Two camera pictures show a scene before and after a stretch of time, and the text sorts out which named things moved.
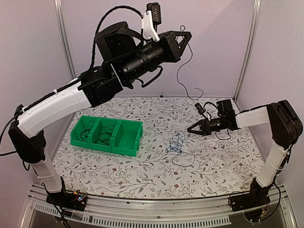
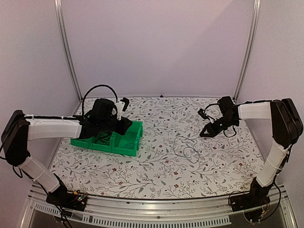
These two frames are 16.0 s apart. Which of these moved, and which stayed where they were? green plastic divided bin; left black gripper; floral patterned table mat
Moved: left black gripper
Stayed: green plastic divided bin; floral patterned table mat
